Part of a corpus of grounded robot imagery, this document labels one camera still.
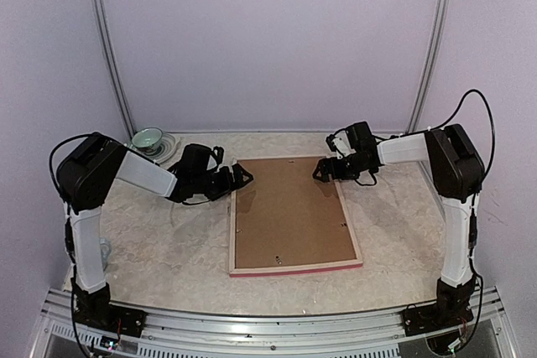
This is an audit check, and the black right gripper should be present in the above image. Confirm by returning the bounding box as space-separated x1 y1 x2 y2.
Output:
312 153 369 183

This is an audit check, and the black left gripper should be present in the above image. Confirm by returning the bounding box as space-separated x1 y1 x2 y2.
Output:
194 163 254 201

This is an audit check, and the brown backing board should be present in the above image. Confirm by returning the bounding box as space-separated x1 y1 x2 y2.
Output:
232 157 358 269

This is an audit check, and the pink wooden picture frame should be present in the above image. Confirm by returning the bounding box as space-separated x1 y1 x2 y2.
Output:
226 154 364 278

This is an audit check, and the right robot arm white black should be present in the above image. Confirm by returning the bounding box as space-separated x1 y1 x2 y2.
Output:
312 122 485 288

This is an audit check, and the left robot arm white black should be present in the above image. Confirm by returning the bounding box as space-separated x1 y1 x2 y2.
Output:
55 132 253 294

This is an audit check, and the green ceramic bowl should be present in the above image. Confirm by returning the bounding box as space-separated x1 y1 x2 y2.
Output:
131 127 164 154

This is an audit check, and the white and blue mug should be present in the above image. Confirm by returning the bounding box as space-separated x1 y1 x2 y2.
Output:
100 237 112 270

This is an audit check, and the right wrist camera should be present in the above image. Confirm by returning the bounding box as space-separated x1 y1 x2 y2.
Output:
326 133 352 159

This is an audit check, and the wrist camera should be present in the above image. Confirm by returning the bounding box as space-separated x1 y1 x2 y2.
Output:
212 146 224 165
326 133 352 159

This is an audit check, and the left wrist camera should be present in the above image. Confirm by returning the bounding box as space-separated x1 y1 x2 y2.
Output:
212 146 224 165

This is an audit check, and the aluminium front rail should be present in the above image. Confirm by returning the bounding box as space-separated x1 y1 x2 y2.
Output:
28 288 521 357

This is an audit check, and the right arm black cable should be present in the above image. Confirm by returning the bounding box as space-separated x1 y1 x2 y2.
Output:
354 88 497 346

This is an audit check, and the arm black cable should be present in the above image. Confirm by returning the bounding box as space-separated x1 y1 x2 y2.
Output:
48 133 223 358
354 88 497 346

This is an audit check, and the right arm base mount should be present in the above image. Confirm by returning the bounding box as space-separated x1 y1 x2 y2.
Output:
401 276 477 336

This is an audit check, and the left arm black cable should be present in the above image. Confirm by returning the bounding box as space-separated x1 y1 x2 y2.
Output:
48 133 223 358

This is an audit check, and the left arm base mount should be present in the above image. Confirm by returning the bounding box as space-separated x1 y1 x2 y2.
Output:
72 281 147 338

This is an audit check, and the right aluminium corner post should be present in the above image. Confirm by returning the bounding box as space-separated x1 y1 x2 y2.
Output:
405 0 450 133

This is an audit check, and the aluminium corner post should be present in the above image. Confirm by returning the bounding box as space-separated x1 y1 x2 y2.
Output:
91 0 136 138
405 0 450 133

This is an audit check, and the left aluminium corner post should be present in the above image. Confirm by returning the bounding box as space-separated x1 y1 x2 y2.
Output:
91 0 136 138

